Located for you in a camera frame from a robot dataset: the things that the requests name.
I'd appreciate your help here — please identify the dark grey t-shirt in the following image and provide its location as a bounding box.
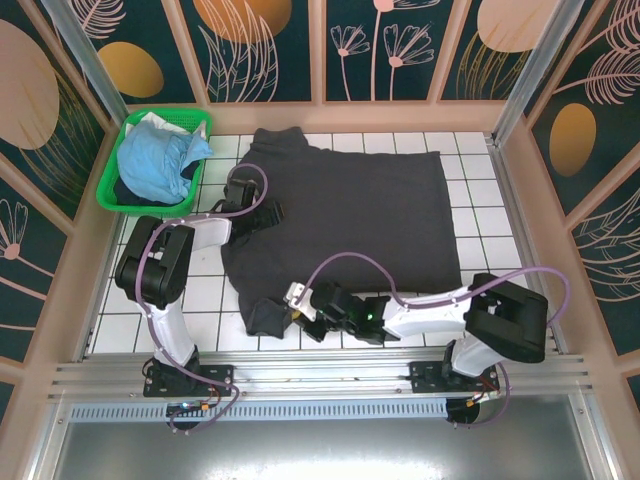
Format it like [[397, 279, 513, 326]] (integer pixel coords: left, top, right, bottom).
[[219, 126, 463, 339]]

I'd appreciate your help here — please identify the light blue t-shirt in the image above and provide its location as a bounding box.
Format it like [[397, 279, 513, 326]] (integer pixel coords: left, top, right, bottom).
[[115, 121, 214, 204]]

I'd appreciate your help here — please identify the white t-shirt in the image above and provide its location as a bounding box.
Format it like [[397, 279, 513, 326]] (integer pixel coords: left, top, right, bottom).
[[141, 111, 209, 139]]

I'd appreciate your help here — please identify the green plastic laundry basket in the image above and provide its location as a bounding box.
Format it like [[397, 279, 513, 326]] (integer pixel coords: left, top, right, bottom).
[[95, 106, 216, 219]]

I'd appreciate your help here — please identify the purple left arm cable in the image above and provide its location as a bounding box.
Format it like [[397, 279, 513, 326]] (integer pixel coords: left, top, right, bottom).
[[130, 164, 274, 435]]

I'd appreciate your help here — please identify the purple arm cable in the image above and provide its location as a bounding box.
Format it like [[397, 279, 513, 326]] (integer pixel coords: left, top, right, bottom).
[[130, 164, 274, 435], [304, 250, 573, 431]]

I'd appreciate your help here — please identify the aluminium mounting rail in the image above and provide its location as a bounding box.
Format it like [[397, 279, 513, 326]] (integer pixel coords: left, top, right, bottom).
[[47, 349, 597, 402]]

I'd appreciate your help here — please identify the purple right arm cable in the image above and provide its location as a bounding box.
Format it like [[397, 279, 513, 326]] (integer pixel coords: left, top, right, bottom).
[[304, 250, 573, 431]]

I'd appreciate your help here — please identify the slotted grey cable duct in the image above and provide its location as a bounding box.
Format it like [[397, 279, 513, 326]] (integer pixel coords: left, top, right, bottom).
[[68, 399, 452, 422]]

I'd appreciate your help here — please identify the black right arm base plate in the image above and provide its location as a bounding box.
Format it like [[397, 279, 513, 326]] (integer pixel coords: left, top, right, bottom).
[[408, 359, 502, 397]]

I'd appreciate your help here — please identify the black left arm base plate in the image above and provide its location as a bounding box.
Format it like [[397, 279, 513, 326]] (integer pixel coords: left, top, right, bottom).
[[143, 363, 237, 399]]

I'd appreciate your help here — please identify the aluminium frame post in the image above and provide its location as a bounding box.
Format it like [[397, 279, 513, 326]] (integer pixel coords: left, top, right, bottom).
[[39, 0, 131, 122], [491, 0, 599, 147]]

